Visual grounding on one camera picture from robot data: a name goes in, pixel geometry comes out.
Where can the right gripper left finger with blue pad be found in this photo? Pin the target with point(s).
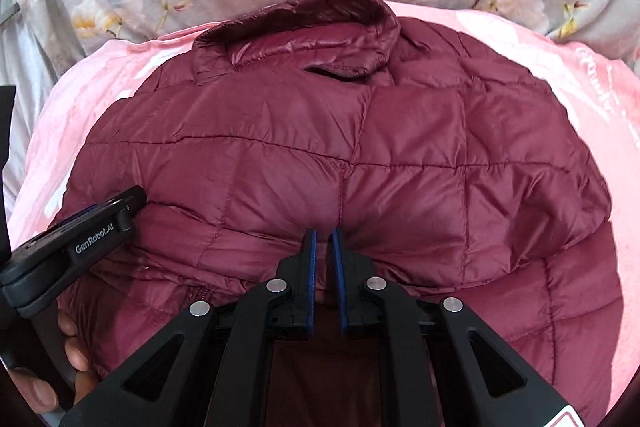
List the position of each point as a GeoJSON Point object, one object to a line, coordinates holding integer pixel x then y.
{"type": "Point", "coordinates": [209, 366]}

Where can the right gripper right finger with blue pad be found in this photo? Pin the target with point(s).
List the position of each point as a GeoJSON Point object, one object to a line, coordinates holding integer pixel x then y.
{"type": "Point", "coordinates": [439, 363]}

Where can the maroon quilted puffer jacket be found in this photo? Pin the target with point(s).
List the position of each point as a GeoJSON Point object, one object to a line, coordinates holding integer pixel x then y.
{"type": "Point", "coordinates": [456, 170]}

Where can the person's left hand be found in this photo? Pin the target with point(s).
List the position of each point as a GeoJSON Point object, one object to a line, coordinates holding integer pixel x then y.
{"type": "Point", "coordinates": [62, 364]}

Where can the pink fleece blanket with bows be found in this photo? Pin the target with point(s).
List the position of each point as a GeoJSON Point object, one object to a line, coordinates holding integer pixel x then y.
{"type": "Point", "coordinates": [601, 98]}

